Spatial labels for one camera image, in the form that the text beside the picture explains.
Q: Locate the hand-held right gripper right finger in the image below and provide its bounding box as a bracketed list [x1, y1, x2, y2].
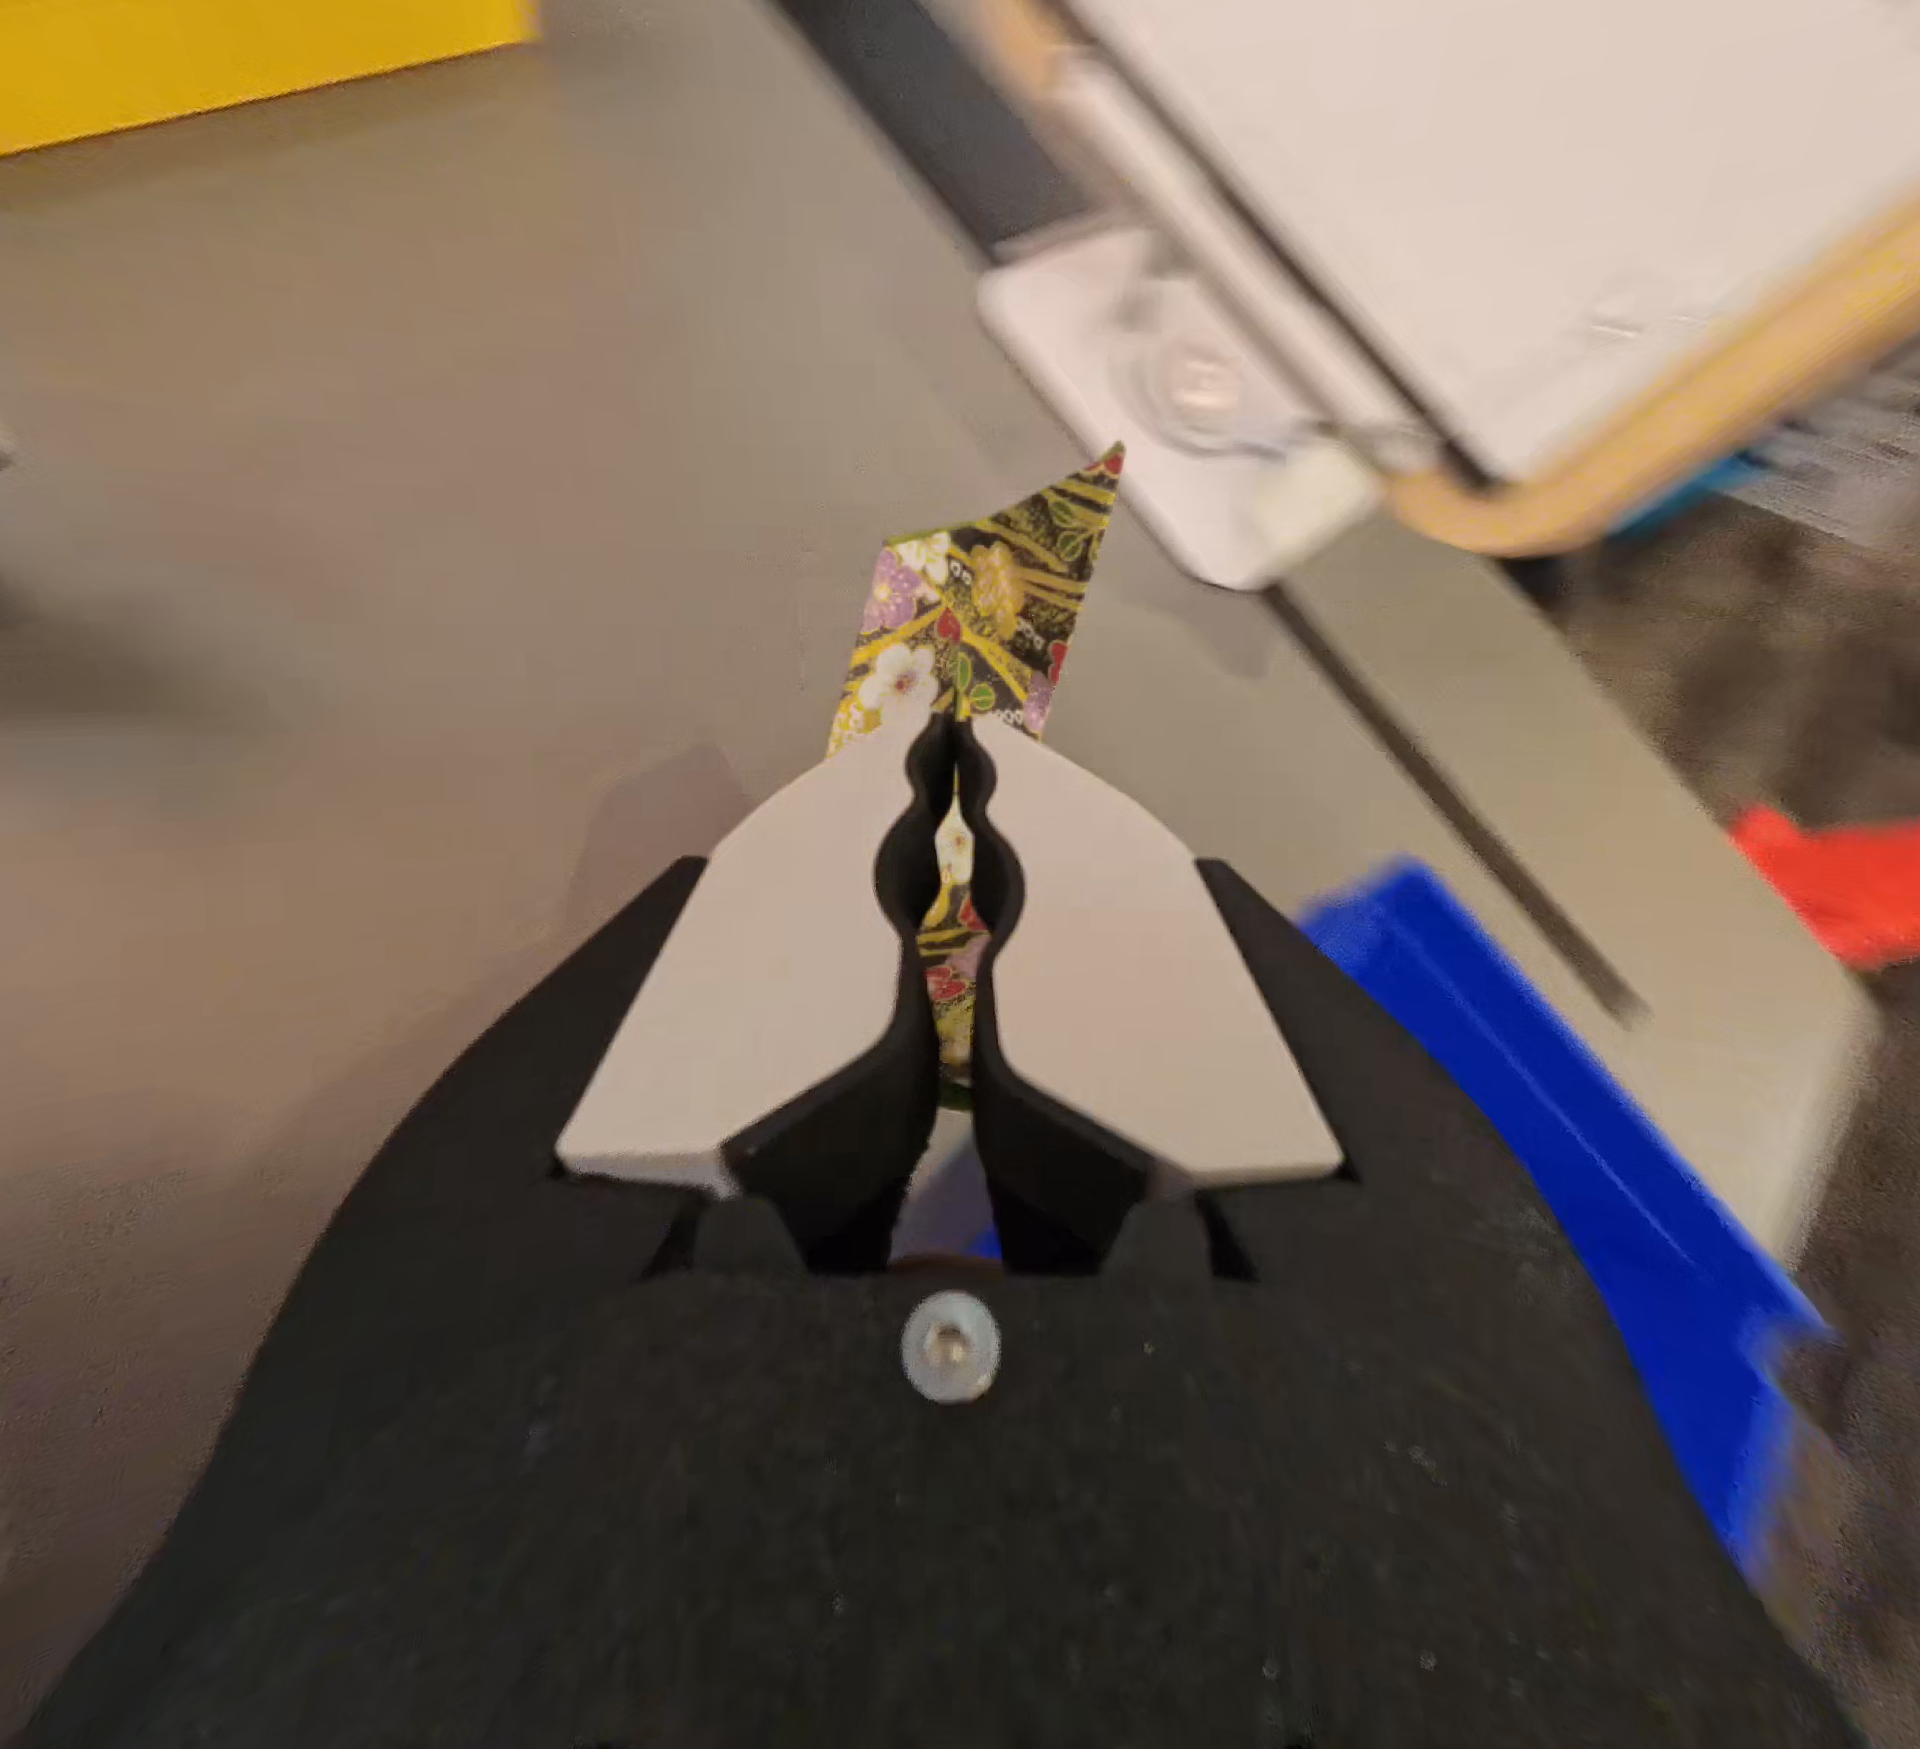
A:
[958, 717, 1347, 1279]

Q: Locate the red object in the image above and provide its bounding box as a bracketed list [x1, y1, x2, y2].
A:
[1730, 802, 1920, 970]

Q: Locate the blue plastic bin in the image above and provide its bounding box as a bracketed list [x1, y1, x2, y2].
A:
[1298, 854, 1828, 1584]

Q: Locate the green floral origami paper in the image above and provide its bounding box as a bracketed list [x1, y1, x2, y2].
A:
[824, 440, 1127, 1111]

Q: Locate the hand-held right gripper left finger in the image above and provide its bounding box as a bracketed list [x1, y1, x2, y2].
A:
[556, 707, 954, 1279]

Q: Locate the grey desk cable hatch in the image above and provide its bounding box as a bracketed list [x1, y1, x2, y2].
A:
[727, 0, 1089, 256]

